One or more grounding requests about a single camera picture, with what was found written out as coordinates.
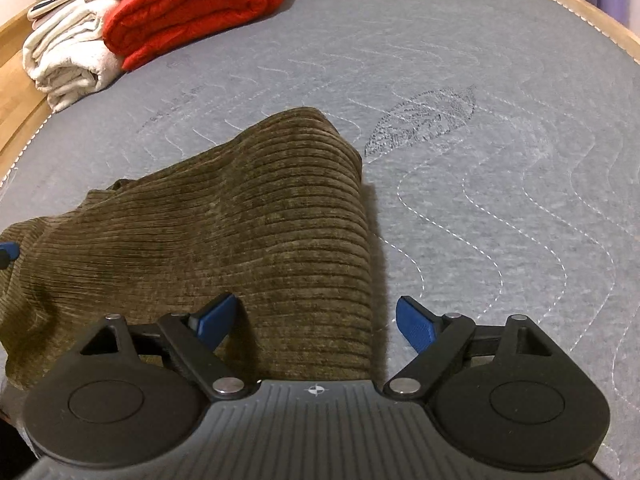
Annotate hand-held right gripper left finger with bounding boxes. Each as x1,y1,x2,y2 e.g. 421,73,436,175
70,292,249,402

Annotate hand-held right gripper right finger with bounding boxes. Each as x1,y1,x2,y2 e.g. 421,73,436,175
383,296,557,402

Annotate olive corduroy pants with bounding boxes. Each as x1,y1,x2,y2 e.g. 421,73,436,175
0,106,379,392

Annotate grey quilted mattress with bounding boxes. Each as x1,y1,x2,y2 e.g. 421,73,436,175
0,0,640,480

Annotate cream folded blanket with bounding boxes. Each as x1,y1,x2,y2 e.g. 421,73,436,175
21,0,127,114

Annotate red quilted blanket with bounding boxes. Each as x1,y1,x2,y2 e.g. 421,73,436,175
102,0,293,72

